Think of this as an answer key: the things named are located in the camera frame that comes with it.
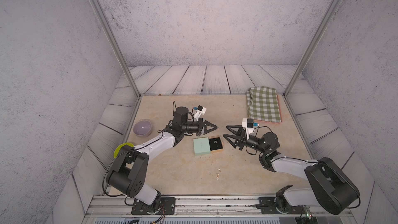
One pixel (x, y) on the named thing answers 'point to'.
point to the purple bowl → (142, 128)
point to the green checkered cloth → (262, 104)
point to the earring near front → (217, 176)
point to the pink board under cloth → (280, 113)
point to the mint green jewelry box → (201, 146)
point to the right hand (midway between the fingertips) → (227, 132)
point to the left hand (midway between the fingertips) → (217, 130)
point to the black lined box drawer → (215, 143)
